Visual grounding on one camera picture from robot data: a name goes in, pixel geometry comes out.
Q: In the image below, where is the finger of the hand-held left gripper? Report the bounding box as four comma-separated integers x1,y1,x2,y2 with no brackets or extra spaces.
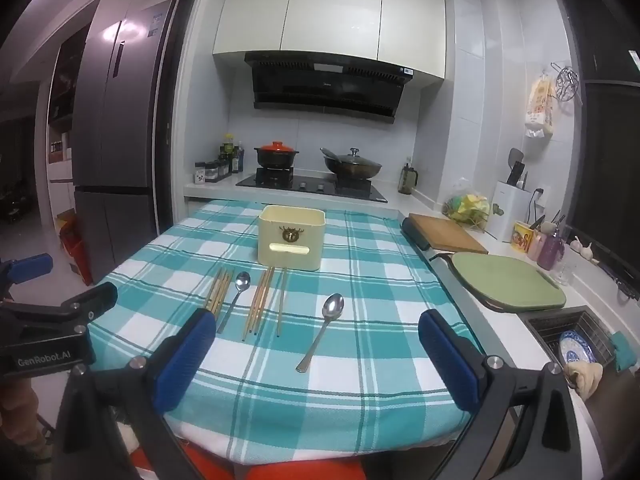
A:
0,253,54,306
0,282,119,333

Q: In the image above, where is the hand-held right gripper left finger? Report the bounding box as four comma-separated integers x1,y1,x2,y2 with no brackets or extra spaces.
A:
50,308,217,480

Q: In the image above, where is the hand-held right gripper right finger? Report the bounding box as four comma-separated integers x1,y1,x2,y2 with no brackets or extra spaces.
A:
419,309,593,480

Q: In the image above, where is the set of wooden chopsticks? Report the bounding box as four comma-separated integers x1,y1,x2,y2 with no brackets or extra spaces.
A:
204,266,276,343

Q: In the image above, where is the metal spoon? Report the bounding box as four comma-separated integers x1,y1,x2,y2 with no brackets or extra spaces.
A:
216,271,252,335
295,292,346,374

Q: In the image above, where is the cream utensil holder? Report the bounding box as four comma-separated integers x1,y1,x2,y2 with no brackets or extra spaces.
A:
257,205,327,272

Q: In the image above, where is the person's left hand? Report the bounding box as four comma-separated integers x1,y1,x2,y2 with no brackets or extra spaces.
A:
0,384,40,441

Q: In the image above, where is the red box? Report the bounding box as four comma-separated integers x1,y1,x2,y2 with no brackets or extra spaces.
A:
59,210,94,287

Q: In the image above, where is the teal plaid tablecloth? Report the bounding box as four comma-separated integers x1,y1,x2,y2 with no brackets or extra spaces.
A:
85,199,483,466

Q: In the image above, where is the green cutting board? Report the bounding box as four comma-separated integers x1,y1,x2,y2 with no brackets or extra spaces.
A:
452,252,567,311

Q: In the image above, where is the sink dish rack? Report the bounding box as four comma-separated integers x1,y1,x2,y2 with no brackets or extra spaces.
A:
520,306,626,376

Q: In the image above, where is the blue white plate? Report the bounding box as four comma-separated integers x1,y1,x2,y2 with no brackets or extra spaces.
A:
559,330,599,366

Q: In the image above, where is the wooden cutting board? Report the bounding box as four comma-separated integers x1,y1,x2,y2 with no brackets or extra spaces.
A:
407,213,489,255

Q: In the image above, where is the beige cloth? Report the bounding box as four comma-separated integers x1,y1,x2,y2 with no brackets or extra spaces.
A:
565,362,604,401

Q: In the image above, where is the yellow printed cup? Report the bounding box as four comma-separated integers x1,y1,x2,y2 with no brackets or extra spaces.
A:
511,221,534,252

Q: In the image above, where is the purple bottle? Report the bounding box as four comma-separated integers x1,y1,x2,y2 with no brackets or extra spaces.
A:
537,232,566,272

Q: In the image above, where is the grey refrigerator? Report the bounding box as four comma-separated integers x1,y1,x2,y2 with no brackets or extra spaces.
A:
72,0,177,273

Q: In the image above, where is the plastic bag of yellow items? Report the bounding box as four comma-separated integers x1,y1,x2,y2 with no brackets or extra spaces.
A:
444,191,495,227

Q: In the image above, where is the white knife block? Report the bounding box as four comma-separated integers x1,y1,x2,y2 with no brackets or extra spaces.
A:
492,180,532,244

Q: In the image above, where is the dark green water jug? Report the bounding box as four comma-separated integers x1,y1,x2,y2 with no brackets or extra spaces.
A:
398,162,418,196

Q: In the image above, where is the black gas stove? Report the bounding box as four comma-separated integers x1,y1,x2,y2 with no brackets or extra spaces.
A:
236,172,389,204

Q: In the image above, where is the dark wok with lid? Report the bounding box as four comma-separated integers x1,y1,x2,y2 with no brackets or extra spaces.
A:
320,147,384,181

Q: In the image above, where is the black clay pot orange lid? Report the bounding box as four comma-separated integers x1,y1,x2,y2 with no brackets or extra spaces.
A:
254,141,300,170

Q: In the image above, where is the hanging pack of plastic bags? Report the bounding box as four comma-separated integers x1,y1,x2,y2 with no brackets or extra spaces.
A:
525,75,557,139

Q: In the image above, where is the black range hood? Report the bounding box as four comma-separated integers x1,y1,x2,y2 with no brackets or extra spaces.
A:
244,51,416,125

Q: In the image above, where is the hanging metal steamer rack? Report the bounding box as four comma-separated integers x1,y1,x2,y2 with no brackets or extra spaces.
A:
551,62,584,104

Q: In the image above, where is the white wall cabinet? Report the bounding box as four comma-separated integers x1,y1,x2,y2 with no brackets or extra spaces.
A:
212,0,447,81

